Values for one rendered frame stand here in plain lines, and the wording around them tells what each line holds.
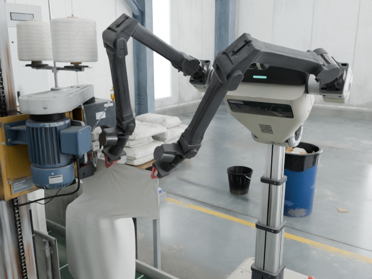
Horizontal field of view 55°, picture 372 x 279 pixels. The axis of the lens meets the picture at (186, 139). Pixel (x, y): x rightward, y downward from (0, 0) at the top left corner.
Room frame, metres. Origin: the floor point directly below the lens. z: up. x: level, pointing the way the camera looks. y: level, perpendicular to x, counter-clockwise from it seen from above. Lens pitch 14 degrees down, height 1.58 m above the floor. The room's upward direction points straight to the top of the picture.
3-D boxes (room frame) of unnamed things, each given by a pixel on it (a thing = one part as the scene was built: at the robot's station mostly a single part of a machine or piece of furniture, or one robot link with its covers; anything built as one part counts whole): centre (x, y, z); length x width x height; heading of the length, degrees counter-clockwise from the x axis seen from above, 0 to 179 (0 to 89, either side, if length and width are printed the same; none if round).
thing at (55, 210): (2.21, 0.71, 0.53); 1.05 x 0.02 x 0.41; 54
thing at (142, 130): (4.52, 0.59, 0.56); 0.66 x 0.42 x 0.15; 144
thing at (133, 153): (4.52, 0.60, 0.32); 0.66 x 0.43 x 0.15; 146
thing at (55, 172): (1.26, 0.50, 1.21); 0.15 x 0.15 x 0.25
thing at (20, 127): (1.28, 0.59, 1.27); 0.12 x 0.09 x 0.09; 144
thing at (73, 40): (1.39, 0.42, 1.61); 0.17 x 0.17 x 0.17
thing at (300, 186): (3.36, -1.08, 0.32); 0.51 x 0.48 x 0.65; 144
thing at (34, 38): (1.54, 0.63, 1.61); 0.15 x 0.14 x 0.17; 54
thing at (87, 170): (1.55, 0.47, 1.04); 0.08 x 0.06 x 0.05; 144
